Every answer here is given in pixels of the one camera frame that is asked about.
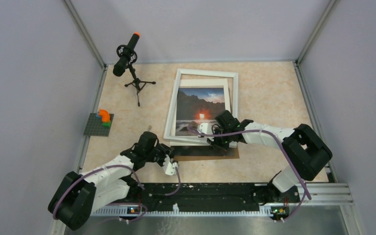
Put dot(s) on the brown frame backing board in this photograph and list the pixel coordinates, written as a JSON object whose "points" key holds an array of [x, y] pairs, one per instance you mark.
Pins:
{"points": [[203, 153]]}

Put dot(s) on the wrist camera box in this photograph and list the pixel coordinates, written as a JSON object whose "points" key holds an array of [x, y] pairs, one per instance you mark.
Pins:
{"points": [[204, 129], [170, 166]]}

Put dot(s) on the black microphone orange tip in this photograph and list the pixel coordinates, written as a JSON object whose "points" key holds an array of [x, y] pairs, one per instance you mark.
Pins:
{"points": [[127, 55]]}

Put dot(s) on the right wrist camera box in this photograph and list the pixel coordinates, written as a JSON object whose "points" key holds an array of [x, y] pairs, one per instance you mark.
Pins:
{"points": [[204, 129]]}

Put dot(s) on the volcano photo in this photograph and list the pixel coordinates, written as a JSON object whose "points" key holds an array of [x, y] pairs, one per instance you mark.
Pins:
{"points": [[199, 104]]}

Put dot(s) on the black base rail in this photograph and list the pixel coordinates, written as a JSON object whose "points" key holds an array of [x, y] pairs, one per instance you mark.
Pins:
{"points": [[209, 197]]}

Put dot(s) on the grey lego baseplate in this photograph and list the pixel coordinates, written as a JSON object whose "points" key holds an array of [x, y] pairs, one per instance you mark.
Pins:
{"points": [[95, 127]]}

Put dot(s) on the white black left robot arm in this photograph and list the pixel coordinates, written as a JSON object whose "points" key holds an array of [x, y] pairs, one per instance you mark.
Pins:
{"points": [[110, 175]]}

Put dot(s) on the orange curved toy block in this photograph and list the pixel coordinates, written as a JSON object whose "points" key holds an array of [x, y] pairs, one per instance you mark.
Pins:
{"points": [[105, 116]]}

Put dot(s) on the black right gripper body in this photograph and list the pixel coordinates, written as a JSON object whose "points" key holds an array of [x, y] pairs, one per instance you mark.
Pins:
{"points": [[223, 141]]}

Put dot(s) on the white picture frame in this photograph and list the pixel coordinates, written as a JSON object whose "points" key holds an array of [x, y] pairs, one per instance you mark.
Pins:
{"points": [[187, 78]]}

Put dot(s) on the black microphone tripod stand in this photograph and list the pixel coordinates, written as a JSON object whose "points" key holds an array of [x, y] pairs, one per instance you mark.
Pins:
{"points": [[137, 83]]}

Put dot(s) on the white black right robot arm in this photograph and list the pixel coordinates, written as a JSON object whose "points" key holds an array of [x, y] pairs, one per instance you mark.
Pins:
{"points": [[304, 150]]}

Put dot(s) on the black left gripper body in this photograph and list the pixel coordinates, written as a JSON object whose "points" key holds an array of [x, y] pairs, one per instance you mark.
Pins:
{"points": [[157, 154]]}

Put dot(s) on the aluminium front rail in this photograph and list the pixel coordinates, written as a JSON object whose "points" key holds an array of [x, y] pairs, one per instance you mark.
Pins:
{"points": [[323, 196]]}

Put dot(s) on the green toy block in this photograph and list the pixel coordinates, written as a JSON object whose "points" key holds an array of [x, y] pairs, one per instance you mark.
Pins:
{"points": [[107, 124]]}

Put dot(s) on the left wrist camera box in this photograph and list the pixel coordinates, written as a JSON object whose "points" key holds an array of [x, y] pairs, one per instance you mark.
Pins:
{"points": [[170, 166]]}

